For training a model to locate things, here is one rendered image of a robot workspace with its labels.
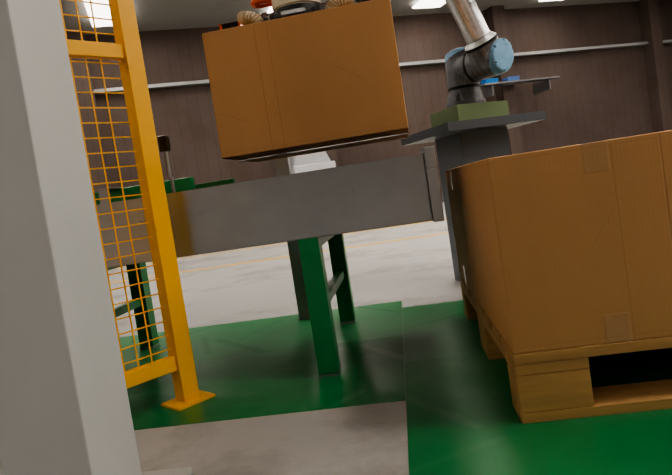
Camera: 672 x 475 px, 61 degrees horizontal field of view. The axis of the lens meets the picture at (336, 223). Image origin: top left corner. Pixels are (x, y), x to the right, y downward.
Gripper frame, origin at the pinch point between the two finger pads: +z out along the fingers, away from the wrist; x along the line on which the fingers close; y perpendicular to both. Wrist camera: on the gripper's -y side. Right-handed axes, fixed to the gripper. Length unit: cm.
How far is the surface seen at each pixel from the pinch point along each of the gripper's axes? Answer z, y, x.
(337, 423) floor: 74, 24, -121
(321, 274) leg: 39, 28, -91
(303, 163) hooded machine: -827, 163, -9
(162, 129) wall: -825, 411, 95
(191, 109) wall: -848, 358, 126
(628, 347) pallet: 84, -37, -108
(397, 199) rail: 39, 3, -73
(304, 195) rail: 39, 29, -68
